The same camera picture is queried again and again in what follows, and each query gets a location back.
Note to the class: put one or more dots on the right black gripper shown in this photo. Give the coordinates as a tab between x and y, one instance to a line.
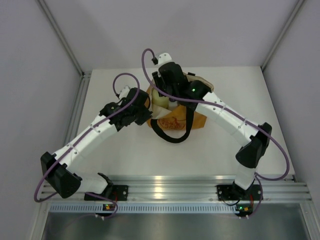
157	79

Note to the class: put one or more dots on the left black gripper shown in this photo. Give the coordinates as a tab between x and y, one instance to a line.
146	116

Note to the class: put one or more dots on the green pump bottle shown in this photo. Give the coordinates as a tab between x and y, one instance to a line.
161	101

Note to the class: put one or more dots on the tan canvas tote bag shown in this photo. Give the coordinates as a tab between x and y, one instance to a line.
174	126

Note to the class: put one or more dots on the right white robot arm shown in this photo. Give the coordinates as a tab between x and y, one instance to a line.
253	139

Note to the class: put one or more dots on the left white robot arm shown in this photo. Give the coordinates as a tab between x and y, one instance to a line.
60	169

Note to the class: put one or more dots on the white bottle black cap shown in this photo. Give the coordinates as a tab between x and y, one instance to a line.
172	104

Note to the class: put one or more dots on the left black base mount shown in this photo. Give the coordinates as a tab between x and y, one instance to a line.
112	192

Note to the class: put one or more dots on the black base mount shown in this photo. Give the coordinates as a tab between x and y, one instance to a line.
227	192
112	192

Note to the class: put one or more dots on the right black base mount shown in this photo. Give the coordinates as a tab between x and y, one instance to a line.
227	192

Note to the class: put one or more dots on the grey slotted cable duct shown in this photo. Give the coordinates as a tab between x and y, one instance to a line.
133	208

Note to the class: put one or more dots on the left aluminium frame post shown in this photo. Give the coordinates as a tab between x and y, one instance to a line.
60	35

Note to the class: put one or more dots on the aluminium frame post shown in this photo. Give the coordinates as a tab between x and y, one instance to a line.
288	23
60	35

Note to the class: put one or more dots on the right aluminium frame post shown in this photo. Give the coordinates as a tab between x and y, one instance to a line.
288	23

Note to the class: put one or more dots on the aluminium mounting rail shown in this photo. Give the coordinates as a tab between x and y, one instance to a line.
203	188

